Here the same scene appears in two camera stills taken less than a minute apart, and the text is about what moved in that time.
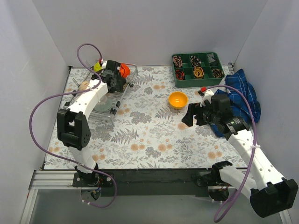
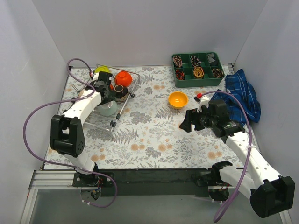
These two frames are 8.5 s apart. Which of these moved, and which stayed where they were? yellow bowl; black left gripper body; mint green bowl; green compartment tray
Moved: black left gripper body
Stayed: yellow bowl; mint green bowl; green compartment tray
